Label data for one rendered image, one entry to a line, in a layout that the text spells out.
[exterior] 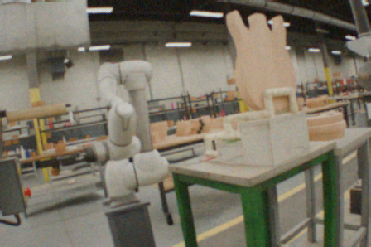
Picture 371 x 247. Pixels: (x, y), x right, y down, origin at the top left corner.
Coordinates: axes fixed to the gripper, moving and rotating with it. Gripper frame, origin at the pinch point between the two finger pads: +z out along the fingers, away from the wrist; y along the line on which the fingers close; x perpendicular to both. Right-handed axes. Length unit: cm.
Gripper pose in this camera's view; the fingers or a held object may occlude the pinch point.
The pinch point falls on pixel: (47, 163)
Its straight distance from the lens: 116.5
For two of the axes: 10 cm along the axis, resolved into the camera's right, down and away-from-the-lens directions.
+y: -5.0, 0.3, 8.7
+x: -1.6, -9.8, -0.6
